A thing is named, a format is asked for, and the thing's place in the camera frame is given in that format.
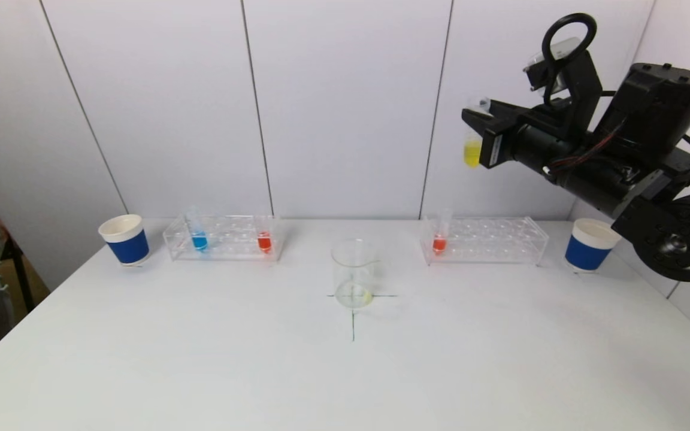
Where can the test tube with yellow pigment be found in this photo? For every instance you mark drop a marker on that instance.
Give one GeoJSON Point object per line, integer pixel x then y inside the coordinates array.
{"type": "Point", "coordinates": [472, 154]}

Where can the test tube with blue liquid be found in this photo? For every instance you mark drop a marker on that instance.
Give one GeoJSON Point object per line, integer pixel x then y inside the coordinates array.
{"type": "Point", "coordinates": [200, 242]}

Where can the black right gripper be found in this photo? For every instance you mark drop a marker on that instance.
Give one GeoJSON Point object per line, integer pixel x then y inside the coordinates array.
{"type": "Point", "coordinates": [494, 148]}

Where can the black chair frame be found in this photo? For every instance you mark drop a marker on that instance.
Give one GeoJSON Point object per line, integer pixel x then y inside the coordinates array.
{"type": "Point", "coordinates": [20, 272]}

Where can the white paper cup blue sleeve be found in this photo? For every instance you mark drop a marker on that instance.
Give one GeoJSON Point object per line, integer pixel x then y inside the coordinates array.
{"type": "Point", "coordinates": [129, 246]}
{"type": "Point", "coordinates": [584, 254]}

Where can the test tube with red liquid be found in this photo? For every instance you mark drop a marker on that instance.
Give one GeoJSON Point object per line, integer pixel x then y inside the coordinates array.
{"type": "Point", "coordinates": [438, 244]}
{"type": "Point", "coordinates": [265, 242]}

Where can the clear acrylic test tube rack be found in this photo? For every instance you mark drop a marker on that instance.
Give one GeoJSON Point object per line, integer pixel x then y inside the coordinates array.
{"type": "Point", "coordinates": [489, 240]}
{"type": "Point", "coordinates": [231, 239]}

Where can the clear glass beaker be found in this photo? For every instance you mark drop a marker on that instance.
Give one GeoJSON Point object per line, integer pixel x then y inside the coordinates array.
{"type": "Point", "coordinates": [354, 293]}

